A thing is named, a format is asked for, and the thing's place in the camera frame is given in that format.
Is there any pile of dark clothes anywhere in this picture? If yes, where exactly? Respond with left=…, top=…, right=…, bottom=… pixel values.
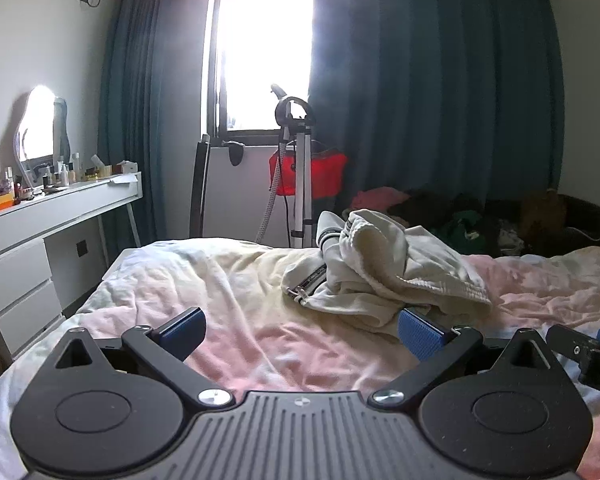
left=390, top=189, right=527, bottom=257

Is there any garment steamer stand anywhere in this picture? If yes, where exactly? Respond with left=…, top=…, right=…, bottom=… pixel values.
left=255, top=84, right=327, bottom=250

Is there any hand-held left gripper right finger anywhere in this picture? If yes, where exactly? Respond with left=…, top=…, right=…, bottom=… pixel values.
left=371, top=308, right=563, bottom=407

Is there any red bag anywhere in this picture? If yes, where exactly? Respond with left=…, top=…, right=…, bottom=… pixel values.
left=269, top=149, right=348, bottom=198

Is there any lit vanity mirror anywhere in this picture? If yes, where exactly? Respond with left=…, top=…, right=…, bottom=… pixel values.
left=14, top=85, right=71, bottom=173

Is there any window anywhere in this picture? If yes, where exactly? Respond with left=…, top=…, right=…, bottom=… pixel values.
left=207, top=0, right=315, bottom=142

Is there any row of cosmetic bottles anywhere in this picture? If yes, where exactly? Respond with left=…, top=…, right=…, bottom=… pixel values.
left=0, top=150, right=113, bottom=200

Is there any black armchair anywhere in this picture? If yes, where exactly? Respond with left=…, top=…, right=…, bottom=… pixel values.
left=555, top=192, right=600, bottom=249

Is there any dark blue curtain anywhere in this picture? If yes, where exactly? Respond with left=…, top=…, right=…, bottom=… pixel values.
left=307, top=0, right=566, bottom=213

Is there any brown bag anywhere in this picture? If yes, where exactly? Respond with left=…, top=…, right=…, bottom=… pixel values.
left=521, top=187, right=567, bottom=247

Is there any pastel pink blue duvet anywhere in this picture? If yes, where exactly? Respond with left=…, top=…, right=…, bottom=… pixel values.
left=0, top=240, right=600, bottom=480

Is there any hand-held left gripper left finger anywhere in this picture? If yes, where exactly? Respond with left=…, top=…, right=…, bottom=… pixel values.
left=52, top=306, right=236, bottom=407

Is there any green garment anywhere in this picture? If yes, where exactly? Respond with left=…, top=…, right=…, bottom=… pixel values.
left=439, top=210, right=487, bottom=254

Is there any white dressing table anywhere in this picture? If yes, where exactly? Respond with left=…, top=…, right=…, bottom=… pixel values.
left=0, top=171, right=143, bottom=361

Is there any cream white jacket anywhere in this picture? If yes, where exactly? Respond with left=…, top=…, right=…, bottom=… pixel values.
left=282, top=208, right=492, bottom=333

